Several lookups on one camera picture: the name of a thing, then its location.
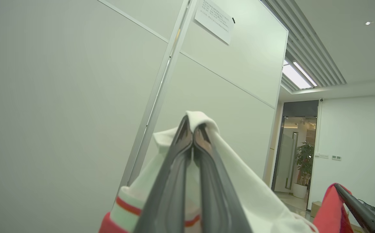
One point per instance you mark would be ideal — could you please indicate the white paper notice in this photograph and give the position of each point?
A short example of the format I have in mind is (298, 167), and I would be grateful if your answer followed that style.
(215, 19)

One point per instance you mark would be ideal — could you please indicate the red shirt white striped trim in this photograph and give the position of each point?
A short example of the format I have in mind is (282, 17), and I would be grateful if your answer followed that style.
(258, 197)

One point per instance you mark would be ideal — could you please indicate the white wall switch panel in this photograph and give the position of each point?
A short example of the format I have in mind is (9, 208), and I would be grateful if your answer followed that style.
(322, 156)
(336, 158)

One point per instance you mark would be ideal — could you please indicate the brown cardboard box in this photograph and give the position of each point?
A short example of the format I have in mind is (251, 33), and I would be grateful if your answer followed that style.
(316, 208)

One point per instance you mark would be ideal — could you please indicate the rectangular ceiling light panel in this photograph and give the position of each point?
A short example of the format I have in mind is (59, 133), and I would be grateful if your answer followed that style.
(299, 77)

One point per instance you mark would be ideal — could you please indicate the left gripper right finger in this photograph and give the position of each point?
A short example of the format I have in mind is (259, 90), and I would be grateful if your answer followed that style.
(219, 200)

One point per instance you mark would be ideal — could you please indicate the glass door dark frame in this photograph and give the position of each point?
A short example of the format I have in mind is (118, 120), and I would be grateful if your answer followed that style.
(287, 155)

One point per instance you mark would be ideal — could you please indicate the round ceiling spotlight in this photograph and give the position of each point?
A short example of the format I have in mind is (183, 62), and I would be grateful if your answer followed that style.
(368, 23)

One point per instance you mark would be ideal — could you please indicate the green plant white pot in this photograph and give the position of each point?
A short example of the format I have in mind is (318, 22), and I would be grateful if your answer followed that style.
(304, 161)

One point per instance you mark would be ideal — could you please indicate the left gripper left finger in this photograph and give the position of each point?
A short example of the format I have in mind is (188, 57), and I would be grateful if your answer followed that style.
(168, 194)

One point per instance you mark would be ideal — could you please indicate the aluminium partition post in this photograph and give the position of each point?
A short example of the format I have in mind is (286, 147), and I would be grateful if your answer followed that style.
(161, 81)

